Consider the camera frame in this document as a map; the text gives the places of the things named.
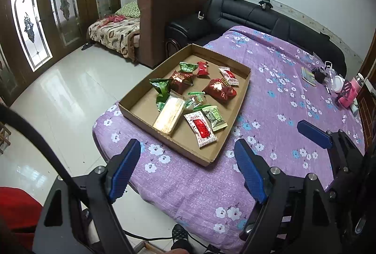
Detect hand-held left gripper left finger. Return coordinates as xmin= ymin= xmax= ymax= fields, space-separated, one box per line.
xmin=37 ymin=138 xmax=142 ymax=254

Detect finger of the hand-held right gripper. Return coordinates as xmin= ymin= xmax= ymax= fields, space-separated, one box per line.
xmin=297 ymin=120 xmax=367 ymax=174

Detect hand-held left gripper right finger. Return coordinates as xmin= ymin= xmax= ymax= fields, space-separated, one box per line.
xmin=234 ymin=138 xmax=343 ymax=254

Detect pale green candy packet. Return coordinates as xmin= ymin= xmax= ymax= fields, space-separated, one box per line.
xmin=201 ymin=105 xmax=228 ymax=133

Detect white red-label snack packet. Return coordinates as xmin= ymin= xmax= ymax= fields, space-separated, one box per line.
xmin=184 ymin=111 xmax=218 ymax=149

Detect shallow cardboard box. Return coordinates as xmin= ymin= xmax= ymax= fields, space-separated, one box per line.
xmin=118 ymin=43 xmax=252 ymax=167

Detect clear cracker packet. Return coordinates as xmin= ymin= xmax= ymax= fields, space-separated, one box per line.
xmin=153 ymin=95 xmax=186 ymax=137

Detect dark red snack packet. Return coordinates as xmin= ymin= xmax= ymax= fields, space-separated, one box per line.
xmin=169 ymin=71 xmax=197 ymax=94
xmin=203 ymin=78 xmax=237 ymax=103

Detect green yellow-label snack packet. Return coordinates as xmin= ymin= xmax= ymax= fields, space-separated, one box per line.
xmin=149 ymin=78 xmax=173 ymax=112

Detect small green candy packet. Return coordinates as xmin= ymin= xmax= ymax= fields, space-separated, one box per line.
xmin=184 ymin=98 xmax=201 ymax=112
xmin=188 ymin=91 xmax=207 ymax=104

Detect small white red-print packet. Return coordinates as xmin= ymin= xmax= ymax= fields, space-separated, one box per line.
xmin=218 ymin=66 xmax=240 ymax=86

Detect red figure-print snack packet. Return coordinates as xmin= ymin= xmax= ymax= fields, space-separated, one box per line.
xmin=196 ymin=61 xmax=210 ymax=77

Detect large green pea packet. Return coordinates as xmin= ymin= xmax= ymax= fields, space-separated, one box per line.
xmin=179 ymin=61 xmax=199 ymax=73

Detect black phone stand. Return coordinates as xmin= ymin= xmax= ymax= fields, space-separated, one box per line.
xmin=335 ymin=82 xmax=353 ymax=110

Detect white container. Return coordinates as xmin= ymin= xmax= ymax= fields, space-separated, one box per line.
xmin=331 ymin=75 xmax=347 ymax=94

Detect thin book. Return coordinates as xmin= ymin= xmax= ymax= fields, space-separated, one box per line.
xmin=301 ymin=66 xmax=317 ymax=88

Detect pink knit-sleeved bottle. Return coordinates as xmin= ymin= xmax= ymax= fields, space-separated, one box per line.
xmin=342 ymin=73 xmax=365 ymax=109

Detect wooden cabinet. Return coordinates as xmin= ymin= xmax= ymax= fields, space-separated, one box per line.
xmin=356 ymin=48 xmax=376 ymax=144

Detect red garment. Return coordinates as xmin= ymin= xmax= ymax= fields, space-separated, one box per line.
xmin=0 ymin=186 xmax=43 ymax=232

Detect wooden stool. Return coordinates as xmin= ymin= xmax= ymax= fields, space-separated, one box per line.
xmin=0 ymin=122 xmax=12 ymax=155

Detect black leather sofa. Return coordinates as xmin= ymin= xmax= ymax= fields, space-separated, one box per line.
xmin=166 ymin=0 xmax=347 ymax=76

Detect floral printed blanket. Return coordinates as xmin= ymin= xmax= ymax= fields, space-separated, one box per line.
xmin=87 ymin=17 xmax=142 ymax=63

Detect red crumpled cloth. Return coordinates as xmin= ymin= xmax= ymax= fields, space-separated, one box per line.
xmin=101 ymin=15 xmax=125 ymax=24

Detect brown sofa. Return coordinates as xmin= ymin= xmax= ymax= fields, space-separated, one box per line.
xmin=137 ymin=0 xmax=209 ymax=69

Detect green patterned pillow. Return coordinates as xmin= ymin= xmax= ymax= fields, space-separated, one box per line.
xmin=114 ymin=1 xmax=141 ymax=19

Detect wooden glass-panel door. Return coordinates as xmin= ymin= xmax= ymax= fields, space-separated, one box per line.
xmin=0 ymin=0 xmax=121 ymax=108

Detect black cable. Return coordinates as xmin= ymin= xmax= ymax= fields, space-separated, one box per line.
xmin=0 ymin=104 xmax=97 ymax=243

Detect curved wooden chair frame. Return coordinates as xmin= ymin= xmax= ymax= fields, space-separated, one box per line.
xmin=165 ymin=39 xmax=180 ymax=58

